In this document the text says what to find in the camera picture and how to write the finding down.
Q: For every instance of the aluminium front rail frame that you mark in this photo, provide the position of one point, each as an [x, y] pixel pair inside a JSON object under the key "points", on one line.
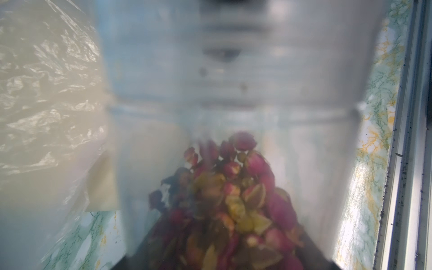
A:
{"points": [[405, 233]]}

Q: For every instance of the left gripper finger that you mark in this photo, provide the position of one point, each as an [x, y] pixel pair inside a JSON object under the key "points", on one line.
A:
{"points": [[312, 258]]}

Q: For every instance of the cream plastic trash bin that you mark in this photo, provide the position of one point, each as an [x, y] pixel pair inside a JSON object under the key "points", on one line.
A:
{"points": [[101, 186]]}

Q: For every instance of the clear tea jar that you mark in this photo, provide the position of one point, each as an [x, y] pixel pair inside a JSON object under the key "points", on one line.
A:
{"points": [[233, 126]]}

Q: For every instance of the clear plastic bin liner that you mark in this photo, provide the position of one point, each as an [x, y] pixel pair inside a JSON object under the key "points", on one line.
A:
{"points": [[52, 126]]}

